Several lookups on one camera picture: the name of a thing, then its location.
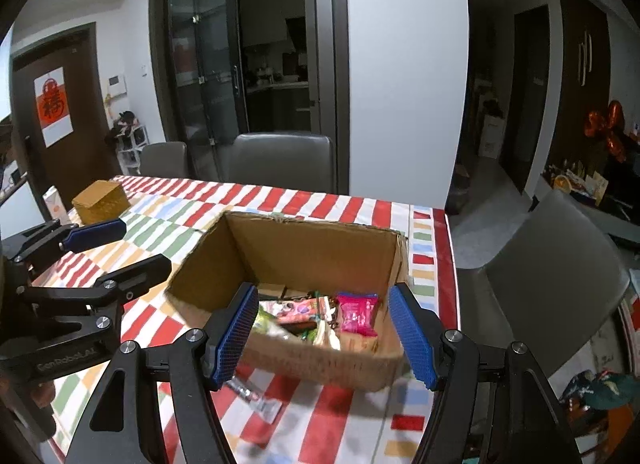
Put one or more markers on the clear plastic wrapper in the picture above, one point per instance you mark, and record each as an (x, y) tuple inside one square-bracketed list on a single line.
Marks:
[(260, 401)]

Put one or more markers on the pale yellow snack packet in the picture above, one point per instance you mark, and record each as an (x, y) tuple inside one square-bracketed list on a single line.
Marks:
[(325, 336)]

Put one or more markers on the black sideboard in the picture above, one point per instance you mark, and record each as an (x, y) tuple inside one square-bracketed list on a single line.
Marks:
[(625, 184)]

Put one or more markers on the dark wood cabinet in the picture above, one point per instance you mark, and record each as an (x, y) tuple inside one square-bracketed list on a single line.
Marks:
[(570, 69)]

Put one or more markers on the sliding glass door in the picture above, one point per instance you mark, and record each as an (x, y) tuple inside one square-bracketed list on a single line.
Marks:
[(200, 69)]

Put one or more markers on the brown wooden door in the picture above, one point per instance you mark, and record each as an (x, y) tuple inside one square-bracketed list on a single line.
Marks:
[(85, 94)]

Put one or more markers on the light pink snack packet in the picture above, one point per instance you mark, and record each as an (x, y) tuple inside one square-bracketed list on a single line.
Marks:
[(297, 311)]

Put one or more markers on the white carton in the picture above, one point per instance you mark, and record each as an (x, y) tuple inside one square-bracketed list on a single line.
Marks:
[(55, 204)]

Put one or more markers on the wall intercom panel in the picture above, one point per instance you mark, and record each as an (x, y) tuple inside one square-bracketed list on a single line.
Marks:
[(116, 84)]

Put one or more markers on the green snack packet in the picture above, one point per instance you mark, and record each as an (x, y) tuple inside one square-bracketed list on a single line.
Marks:
[(267, 321)]

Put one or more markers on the grey dining chair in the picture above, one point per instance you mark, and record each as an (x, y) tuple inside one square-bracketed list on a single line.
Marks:
[(162, 159), (280, 159), (550, 274)]

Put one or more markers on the small brown cardboard box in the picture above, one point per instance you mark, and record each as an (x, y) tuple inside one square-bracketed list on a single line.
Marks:
[(100, 201)]

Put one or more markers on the person's left hand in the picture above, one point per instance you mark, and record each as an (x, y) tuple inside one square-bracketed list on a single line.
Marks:
[(42, 394)]

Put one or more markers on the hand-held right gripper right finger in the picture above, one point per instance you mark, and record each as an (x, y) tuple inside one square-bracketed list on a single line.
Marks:
[(410, 339)]

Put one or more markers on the red and white door poster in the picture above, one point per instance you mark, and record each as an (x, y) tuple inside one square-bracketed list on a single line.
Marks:
[(54, 106)]

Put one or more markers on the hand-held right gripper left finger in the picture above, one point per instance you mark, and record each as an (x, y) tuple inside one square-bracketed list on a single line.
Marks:
[(235, 339)]

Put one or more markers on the green cloth bundle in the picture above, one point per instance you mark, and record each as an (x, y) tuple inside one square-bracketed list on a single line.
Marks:
[(600, 391)]

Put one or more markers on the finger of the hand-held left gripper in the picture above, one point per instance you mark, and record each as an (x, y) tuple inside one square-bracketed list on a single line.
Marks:
[(95, 235), (140, 271)]

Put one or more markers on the orange foil balloon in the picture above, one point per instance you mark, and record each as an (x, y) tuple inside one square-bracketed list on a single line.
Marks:
[(607, 126)]

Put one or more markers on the white shoe rack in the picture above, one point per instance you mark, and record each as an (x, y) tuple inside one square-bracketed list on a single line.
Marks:
[(130, 144)]

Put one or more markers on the white paper bag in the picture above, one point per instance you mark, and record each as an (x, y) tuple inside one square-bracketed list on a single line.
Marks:
[(491, 136)]

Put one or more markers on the striped colourful tablecloth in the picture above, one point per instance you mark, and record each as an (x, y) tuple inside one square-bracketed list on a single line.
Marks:
[(325, 414)]

